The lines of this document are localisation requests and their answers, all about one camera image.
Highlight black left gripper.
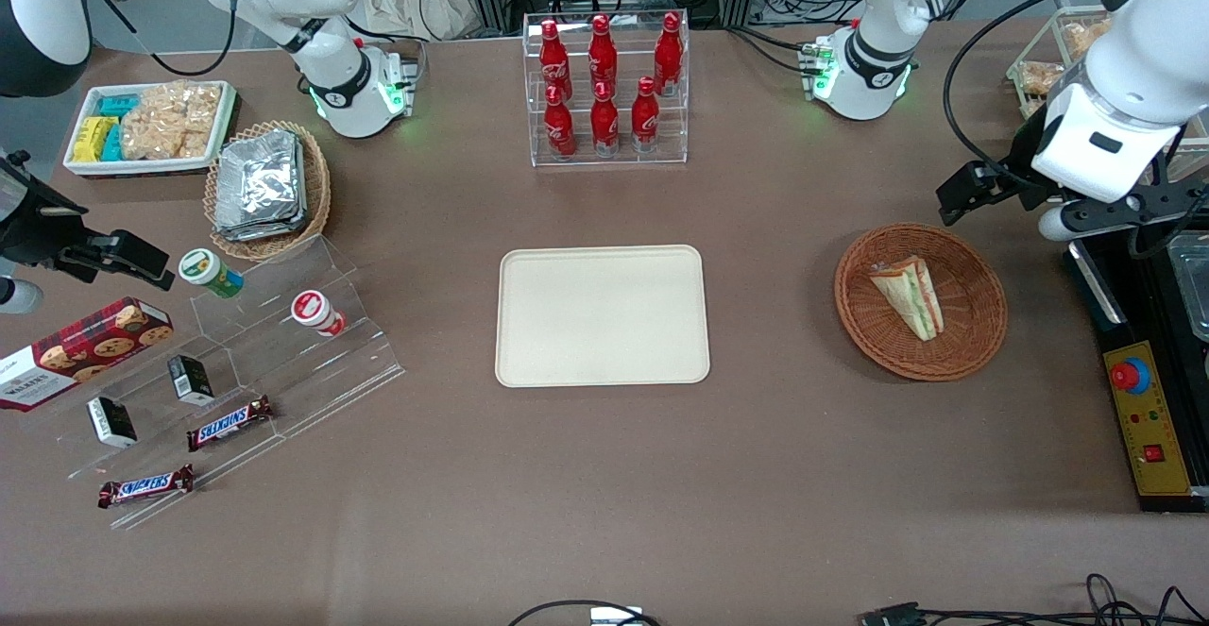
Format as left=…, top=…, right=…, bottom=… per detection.
left=937, top=121, right=1209, bottom=235

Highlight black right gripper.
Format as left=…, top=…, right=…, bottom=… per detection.
left=0, top=152, right=177, bottom=291

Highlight triangle sandwich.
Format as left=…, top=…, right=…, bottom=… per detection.
left=869, top=256, right=945, bottom=343

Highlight white rectangular snack tray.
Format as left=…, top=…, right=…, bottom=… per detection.
left=62, top=81, right=238, bottom=178

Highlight brown wicker basket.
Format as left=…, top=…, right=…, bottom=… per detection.
left=835, top=223, right=1009, bottom=382

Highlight light wicker basket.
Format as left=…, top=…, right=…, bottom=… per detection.
left=204, top=121, right=332, bottom=262

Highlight beige plastic tray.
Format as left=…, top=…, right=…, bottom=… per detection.
left=496, top=245, right=711, bottom=388

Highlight green lid snack cup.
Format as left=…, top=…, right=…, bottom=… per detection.
left=179, top=248, right=245, bottom=299

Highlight white cylindrical wrist attachment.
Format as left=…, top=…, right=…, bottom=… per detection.
left=0, top=278, right=44, bottom=316
left=1038, top=205, right=1080, bottom=243

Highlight red tartan cookie box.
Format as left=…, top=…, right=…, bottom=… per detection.
left=0, top=296, right=175, bottom=412

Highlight yellow snack pack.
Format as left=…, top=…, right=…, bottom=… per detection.
left=73, top=116, right=119, bottom=163

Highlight clear container with snacks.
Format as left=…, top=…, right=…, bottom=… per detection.
left=1005, top=6, right=1114, bottom=120

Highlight small black box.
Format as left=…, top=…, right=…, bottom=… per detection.
left=87, top=397, right=139, bottom=449
left=167, top=354, right=216, bottom=408

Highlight clear bag of rice crackers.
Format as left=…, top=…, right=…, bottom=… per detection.
left=120, top=80, right=224, bottom=161

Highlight silver foil packets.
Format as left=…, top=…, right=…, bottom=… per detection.
left=213, top=130, right=309, bottom=243

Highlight black control unit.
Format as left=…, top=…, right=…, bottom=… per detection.
left=1065, top=229, right=1209, bottom=515

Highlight snickers chocolate bar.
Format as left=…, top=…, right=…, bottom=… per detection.
left=97, top=464, right=196, bottom=511
left=186, top=396, right=276, bottom=453

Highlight red lid snack cup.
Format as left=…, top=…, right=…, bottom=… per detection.
left=291, top=290, right=348, bottom=338

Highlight clear acrylic stepped display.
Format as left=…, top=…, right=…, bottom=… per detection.
left=55, top=234, right=406, bottom=531

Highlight yellow emergency stop panel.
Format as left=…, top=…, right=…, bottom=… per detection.
left=1103, top=340, right=1194, bottom=498

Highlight red cola bottle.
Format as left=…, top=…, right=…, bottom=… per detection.
left=538, top=20, right=573, bottom=103
left=653, top=12, right=685, bottom=97
left=630, top=76, right=661, bottom=154
left=587, top=14, right=620, bottom=98
left=543, top=85, right=578, bottom=161
left=589, top=81, right=622, bottom=158

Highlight clear acrylic bottle rack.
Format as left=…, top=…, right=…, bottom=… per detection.
left=523, top=10, right=690, bottom=168

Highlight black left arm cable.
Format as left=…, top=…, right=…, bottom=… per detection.
left=943, top=0, right=1097, bottom=188

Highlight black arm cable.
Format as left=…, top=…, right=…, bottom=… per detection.
left=943, top=0, right=1097, bottom=188
left=83, top=0, right=239, bottom=77

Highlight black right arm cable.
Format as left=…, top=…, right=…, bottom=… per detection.
left=83, top=0, right=239, bottom=77

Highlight black cable with connector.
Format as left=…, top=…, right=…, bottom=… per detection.
left=858, top=573, right=1209, bottom=626

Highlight black cable loop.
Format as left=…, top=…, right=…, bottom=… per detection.
left=508, top=600, right=662, bottom=626

